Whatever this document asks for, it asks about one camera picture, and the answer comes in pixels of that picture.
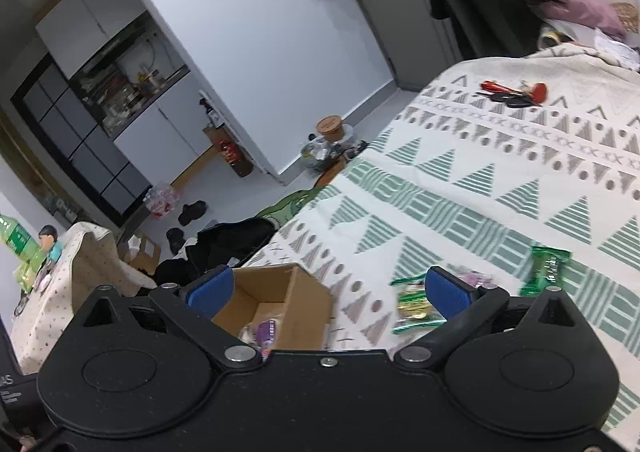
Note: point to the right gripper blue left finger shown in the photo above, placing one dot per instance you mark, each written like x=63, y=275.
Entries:
x=190, y=310

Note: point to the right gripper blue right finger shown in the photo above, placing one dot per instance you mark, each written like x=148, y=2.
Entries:
x=469, y=313

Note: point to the purple pastry packet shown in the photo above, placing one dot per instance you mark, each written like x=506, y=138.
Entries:
x=477, y=279

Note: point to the green bun snack packet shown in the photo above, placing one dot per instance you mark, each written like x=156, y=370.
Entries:
x=414, y=310

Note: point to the dark green snack packet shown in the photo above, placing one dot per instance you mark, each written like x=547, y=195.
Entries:
x=548, y=265

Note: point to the black clothes on floor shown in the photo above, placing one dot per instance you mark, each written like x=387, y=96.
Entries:
x=218, y=245

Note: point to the purple snack packet in box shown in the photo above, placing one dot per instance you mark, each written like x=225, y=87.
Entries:
x=261, y=335

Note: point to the black shoe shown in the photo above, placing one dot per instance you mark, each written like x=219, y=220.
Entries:
x=192, y=212

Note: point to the cardboard box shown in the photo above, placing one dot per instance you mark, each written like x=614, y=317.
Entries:
x=300, y=304

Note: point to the water bottle pack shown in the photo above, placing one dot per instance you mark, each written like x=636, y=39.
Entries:
x=161, y=199

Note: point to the green dinosaur plush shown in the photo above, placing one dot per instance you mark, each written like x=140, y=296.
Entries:
x=287, y=208

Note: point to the dark soda bottle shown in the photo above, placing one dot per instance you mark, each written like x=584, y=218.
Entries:
x=233, y=155

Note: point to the patterned white green bedspread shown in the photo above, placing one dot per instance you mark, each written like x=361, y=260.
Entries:
x=465, y=183

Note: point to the plastic bag of trash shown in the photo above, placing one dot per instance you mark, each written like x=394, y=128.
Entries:
x=319, y=154

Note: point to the instant noodle cup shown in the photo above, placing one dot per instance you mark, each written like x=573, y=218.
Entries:
x=331, y=128

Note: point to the pink garment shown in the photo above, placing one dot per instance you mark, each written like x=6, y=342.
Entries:
x=595, y=14

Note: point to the grey door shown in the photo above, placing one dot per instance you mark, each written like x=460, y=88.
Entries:
x=417, y=46

